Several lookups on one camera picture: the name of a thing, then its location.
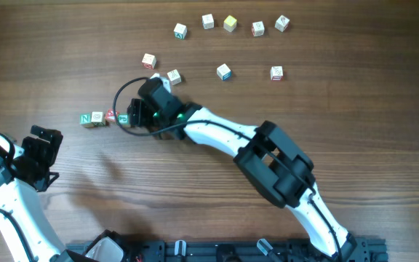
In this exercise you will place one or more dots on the green picture block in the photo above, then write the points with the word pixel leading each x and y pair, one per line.
pixel 124 120

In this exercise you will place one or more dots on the wooden block far right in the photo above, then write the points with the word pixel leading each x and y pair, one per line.
pixel 282 23

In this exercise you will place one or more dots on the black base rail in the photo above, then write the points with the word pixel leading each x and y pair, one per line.
pixel 366 250

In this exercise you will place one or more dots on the wooden block red stripes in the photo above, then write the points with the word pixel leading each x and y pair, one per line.
pixel 174 77

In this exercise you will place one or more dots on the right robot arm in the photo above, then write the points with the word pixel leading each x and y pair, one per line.
pixel 269 159

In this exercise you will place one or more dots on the wooden block teal side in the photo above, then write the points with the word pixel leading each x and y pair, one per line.
pixel 180 31

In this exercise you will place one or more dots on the wooden block red left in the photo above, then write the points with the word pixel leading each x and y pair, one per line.
pixel 149 61

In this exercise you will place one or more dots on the green N block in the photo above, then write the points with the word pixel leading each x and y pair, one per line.
pixel 85 120

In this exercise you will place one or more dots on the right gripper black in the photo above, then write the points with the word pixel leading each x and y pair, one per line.
pixel 140 113

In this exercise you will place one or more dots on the wooden block blue side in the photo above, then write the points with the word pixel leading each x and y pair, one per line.
pixel 224 72

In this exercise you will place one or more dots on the yellow wooden block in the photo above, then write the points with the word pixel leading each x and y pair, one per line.
pixel 230 23

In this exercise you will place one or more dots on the wooden block red picture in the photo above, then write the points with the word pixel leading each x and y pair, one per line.
pixel 258 28

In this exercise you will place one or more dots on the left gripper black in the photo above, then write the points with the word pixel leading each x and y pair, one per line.
pixel 49 152

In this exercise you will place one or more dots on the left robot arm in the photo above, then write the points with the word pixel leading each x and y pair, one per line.
pixel 22 201

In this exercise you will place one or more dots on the white wooden block top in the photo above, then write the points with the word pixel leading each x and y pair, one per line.
pixel 208 21

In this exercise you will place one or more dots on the plain wooden block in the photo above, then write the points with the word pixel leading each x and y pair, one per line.
pixel 98 118

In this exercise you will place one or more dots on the wooden block red bottom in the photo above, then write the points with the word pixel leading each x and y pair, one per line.
pixel 276 73

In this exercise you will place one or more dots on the red A block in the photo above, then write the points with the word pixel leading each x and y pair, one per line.
pixel 111 115

